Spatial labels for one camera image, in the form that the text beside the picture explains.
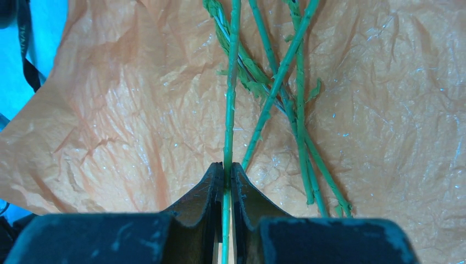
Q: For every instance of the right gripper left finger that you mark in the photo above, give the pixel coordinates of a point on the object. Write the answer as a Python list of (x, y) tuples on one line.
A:
[(188, 231)]

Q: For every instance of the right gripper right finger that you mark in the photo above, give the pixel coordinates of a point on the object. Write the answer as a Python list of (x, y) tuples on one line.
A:
[(264, 233)]

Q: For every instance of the orange wrapping paper sheet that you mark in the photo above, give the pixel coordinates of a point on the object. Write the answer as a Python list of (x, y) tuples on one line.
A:
[(133, 112)]

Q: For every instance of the orange paper flower bouquet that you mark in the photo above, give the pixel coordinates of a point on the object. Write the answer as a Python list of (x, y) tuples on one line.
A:
[(285, 90)]

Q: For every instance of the black ribbon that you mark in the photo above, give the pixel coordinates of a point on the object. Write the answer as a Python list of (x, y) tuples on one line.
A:
[(20, 10)]

